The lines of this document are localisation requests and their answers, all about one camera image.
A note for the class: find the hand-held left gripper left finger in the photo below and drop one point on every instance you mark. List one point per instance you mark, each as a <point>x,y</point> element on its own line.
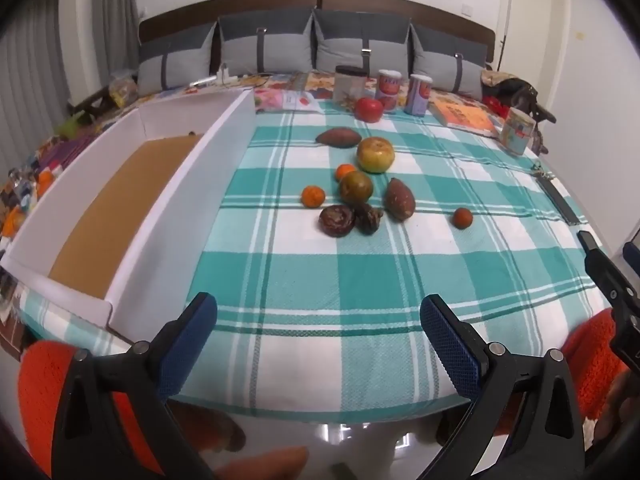
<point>187,347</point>

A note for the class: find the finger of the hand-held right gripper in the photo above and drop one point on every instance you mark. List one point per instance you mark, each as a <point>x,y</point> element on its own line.
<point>597,260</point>
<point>632,252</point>

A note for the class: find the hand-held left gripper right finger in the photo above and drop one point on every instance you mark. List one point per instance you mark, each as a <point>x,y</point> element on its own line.
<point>450,347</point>

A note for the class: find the small orange tangerine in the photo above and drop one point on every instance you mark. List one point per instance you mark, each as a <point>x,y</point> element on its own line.
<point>313,196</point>
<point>463,218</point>
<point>344,171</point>

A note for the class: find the dark wrinkled passion fruit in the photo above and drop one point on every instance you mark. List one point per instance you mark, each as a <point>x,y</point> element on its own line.
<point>370,217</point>
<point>337,220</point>

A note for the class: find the small brown sweet potato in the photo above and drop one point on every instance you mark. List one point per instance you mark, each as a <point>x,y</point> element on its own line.
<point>399,200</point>

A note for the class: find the white cardboard box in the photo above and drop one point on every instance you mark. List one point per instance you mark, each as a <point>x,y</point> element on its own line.
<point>100,200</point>

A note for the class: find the dark green brown tomato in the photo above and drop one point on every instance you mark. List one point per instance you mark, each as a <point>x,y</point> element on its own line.
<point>356,187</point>

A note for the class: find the yellow-green apple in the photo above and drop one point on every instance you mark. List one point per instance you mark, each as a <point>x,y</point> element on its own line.
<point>375,155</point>

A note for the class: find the large brown sweet potato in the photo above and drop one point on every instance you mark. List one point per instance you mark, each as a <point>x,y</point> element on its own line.
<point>339,137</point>

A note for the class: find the red apple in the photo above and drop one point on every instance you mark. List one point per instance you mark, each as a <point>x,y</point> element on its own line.
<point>369,109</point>

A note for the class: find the person's right orange trouser leg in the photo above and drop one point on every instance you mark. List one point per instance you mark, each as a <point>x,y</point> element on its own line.
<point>592,355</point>

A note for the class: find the person's orange trouser leg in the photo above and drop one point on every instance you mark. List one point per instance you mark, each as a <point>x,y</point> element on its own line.
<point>40,395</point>
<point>592,355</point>

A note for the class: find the bunch of keys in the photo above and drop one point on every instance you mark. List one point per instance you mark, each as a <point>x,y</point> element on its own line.
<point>544,172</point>

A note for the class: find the person's foot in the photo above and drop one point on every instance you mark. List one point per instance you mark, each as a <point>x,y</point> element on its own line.
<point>265,462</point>

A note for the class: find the colourful printed tin can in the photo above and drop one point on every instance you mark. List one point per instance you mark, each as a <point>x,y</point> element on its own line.
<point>516,130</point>

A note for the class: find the person's left orange trouser leg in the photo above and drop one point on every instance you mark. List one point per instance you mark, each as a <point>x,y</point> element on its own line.
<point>40,395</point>

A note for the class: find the dark bag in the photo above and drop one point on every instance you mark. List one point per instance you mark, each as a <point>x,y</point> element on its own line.
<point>520,92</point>

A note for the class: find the orange book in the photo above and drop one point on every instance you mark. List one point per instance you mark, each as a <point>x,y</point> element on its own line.
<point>462,115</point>

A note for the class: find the purple red tin can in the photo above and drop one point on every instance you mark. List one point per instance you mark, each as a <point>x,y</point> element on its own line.
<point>418,94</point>

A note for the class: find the grey pillow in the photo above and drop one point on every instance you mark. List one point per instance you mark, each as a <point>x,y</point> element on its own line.
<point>265,42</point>
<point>360,42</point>
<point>447,62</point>
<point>172,57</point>

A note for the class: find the white door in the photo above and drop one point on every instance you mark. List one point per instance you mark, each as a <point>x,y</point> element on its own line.
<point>537,15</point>

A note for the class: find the yellow plastic bag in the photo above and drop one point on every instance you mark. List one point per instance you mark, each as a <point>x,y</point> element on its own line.
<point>122,91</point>

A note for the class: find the red white tin can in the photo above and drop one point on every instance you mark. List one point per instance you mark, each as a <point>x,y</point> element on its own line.
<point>389,89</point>

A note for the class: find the clear jar with black lid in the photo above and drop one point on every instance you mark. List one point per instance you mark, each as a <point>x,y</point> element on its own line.
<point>349,85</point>

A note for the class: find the grey curtain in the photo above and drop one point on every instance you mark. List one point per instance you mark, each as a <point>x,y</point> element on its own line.
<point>50,50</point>

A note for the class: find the white wall switch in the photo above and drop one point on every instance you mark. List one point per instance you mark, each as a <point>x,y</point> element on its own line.
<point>467,8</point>

